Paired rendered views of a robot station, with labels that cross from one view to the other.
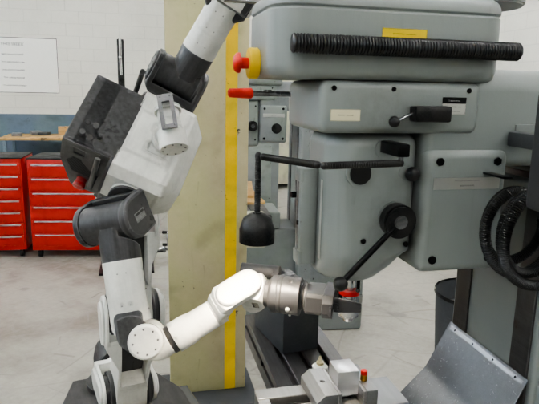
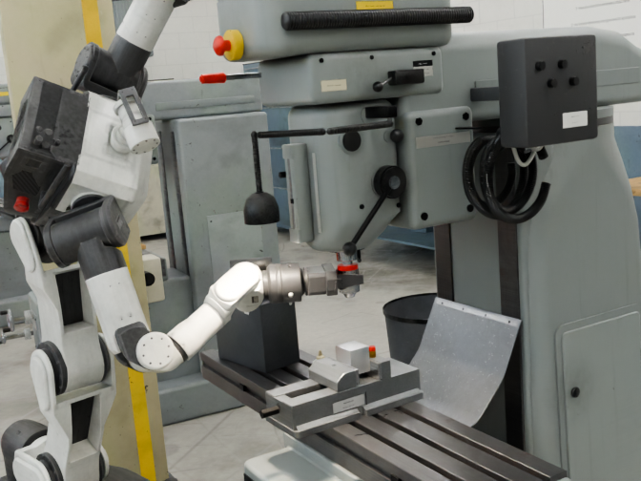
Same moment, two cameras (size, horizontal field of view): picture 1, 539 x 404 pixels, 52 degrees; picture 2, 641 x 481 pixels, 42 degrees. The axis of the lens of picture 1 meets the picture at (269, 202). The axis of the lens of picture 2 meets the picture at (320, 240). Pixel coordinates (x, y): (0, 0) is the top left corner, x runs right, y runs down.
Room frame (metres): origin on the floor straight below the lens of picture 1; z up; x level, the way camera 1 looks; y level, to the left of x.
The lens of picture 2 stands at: (-0.57, 0.41, 1.66)
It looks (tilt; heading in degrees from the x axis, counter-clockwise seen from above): 10 degrees down; 343
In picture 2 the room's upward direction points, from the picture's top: 5 degrees counter-clockwise
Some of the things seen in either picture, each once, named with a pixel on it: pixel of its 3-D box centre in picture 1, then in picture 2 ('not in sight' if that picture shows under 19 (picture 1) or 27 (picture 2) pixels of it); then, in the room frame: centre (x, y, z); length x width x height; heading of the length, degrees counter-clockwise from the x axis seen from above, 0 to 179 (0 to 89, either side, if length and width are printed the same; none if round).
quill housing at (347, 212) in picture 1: (355, 202); (342, 175); (1.18, -0.19, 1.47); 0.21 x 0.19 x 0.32; 13
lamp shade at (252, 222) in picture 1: (257, 227); (260, 206); (1.08, 0.02, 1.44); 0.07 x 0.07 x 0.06
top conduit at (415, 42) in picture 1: (410, 47); (382, 17); (1.05, -0.25, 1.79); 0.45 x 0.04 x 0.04; 103
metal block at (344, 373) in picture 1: (343, 377); (353, 358); (1.19, -0.18, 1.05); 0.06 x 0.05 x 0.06; 14
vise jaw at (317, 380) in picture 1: (320, 389); (333, 373); (1.18, -0.13, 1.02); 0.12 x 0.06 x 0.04; 14
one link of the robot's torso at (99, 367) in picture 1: (124, 381); (62, 465); (1.79, 0.50, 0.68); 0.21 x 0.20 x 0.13; 26
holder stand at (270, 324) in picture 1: (285, 307); (255, 324); (1.64, -0.06, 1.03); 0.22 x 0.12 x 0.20; 24
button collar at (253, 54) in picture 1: (253, 62); (233, 45); (1.13, 0.04, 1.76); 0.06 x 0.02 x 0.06; 13
